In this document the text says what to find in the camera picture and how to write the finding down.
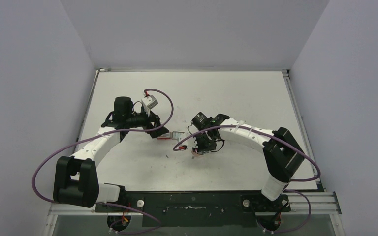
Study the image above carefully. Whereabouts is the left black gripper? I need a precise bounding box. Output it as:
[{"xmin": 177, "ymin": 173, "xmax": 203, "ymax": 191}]
[{"xmin": 126, "ymin": 106, "xmax": 168, "ymax": 137}]

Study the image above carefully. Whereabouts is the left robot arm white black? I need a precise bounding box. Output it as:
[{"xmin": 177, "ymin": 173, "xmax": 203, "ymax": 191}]
[{"xmin": 53, "ymin": 95, "xmax": 169, "ymax": 212}]

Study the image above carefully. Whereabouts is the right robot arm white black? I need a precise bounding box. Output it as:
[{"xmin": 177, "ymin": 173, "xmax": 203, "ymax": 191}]
[{"xmin": 191, "ymin": 112, "xmax": 305, "ymax": 211}]

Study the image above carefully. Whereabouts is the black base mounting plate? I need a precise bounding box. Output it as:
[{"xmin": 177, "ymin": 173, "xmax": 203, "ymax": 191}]
[{"xmin": 95, "ymin": 190, "xmax": 291, "ymax": 227}]

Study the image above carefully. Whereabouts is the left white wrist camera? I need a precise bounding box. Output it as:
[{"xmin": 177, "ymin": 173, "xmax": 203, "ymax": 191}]
[{"xmin": 141, "ymin": 95, "xmax": 158, "ymax": 116}]

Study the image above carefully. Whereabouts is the aluminium frame rail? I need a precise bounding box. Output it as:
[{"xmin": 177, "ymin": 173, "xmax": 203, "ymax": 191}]
[{"xmin": 49, "ymin": 192, "xmax": 342, "ymax": 216}]

